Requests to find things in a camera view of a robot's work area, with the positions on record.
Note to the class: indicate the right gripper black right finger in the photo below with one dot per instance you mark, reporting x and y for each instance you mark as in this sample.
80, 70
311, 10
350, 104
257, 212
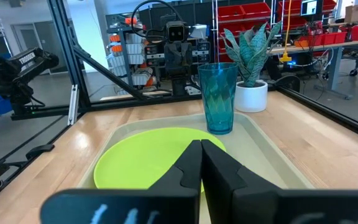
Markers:
259, 205

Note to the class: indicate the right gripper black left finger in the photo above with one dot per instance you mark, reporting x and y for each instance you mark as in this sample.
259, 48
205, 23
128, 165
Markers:
154, 205

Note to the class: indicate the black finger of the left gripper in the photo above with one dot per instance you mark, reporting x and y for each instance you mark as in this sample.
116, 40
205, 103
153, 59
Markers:
186, 60
171, 60

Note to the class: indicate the lime green round plate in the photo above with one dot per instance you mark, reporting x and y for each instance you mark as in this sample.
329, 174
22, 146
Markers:
135, 161

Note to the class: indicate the teal faceted plastic cup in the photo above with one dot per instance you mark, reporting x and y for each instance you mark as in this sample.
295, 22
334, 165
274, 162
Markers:
217, 99

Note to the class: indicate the beige plastic serving tray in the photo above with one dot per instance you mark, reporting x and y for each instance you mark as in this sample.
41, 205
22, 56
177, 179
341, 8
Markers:
253, 149

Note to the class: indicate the black Trossen-labelled robot arm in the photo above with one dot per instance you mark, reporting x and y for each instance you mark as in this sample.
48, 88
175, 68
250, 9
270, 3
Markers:
26, 67

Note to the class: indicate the white and orange bin rack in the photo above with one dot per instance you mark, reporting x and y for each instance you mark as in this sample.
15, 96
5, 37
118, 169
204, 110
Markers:
132, 56

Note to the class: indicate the red bin shelving rack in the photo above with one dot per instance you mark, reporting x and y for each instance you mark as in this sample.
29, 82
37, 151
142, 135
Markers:
244, 12

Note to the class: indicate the snake plant in white pot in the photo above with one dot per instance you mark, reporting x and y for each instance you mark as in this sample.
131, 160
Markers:
252, 96

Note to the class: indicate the silver aluminium profile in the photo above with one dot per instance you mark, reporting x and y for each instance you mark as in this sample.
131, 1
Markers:
73, 105

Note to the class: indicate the wooden workbench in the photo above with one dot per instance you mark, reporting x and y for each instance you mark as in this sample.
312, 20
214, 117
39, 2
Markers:
331, 46

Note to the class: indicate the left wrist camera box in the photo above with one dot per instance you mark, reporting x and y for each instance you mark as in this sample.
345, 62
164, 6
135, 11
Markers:
176, 32

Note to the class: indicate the black aluminium table frame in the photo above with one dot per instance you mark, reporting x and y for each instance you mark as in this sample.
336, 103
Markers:
68, 62

